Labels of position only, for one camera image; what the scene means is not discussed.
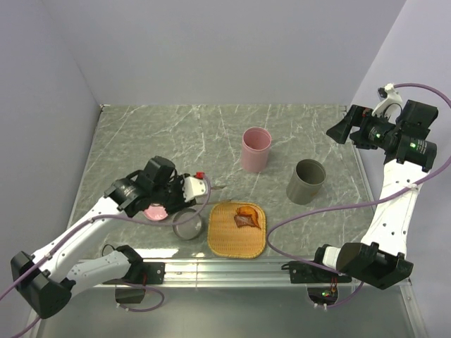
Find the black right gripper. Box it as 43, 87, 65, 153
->
326, 104, 400, 150

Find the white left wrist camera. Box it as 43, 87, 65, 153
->
182, 174, 209, 202

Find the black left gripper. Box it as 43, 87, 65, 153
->
152, 173, 197, 214

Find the aluminium table edge rail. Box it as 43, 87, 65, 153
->
70, 258, 412, 288

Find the woven bamboo tray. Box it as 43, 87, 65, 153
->
207, 201, 266, 259

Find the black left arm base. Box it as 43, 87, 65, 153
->
103, 262, 166, 305

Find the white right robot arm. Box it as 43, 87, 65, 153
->
311, 100, 438, 289

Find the grey container lid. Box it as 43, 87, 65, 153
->
173, 208, 204, 241

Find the pink container lid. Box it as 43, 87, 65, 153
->
143, 205, 168, 222

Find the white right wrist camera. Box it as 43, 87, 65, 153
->
371, 83, 402, 120

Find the grey cylindrical container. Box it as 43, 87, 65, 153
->
286, 159, 326, 205

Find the roasted chicken wing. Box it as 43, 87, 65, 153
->
236, 206, 260, 228

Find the pink cylindrical container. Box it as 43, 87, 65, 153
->
241, 127, 272, 173

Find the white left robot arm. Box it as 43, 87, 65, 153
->
11, 156, 210, 319

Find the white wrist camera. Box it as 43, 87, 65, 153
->
182, 174, 209, 202
371, 83, 402, 120

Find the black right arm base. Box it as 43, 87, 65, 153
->
281, 261, 352, 306

